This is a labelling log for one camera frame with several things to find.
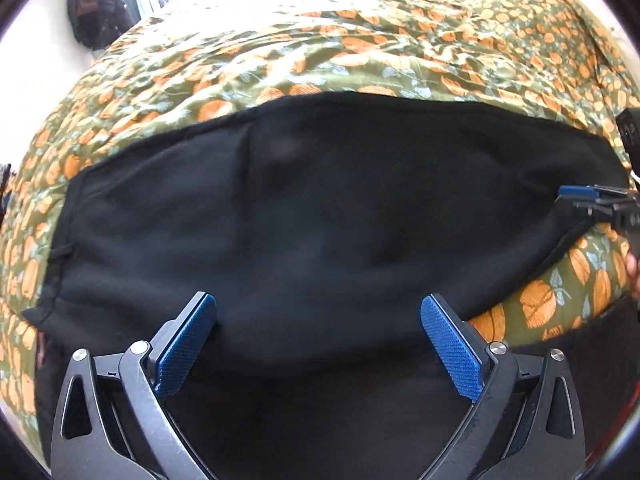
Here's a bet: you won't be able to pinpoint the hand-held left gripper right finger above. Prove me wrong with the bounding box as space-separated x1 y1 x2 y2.
420 294 588 480

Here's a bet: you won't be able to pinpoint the green orange printed blanket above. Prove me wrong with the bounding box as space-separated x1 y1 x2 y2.
0 0 640 441

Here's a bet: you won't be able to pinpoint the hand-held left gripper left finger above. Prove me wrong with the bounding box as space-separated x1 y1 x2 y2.
50 290 221 480

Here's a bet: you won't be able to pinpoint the person's right hand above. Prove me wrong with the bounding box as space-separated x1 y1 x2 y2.
625 254 640 302

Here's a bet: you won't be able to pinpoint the black pants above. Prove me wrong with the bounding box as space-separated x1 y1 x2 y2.
22 94 633 480

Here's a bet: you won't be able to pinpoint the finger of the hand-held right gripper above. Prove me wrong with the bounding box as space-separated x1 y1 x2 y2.
573 201 623 228
558 185 632 201

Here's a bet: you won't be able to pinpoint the dark hanging clothes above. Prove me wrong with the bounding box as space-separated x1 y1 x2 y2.
67 0 133 52

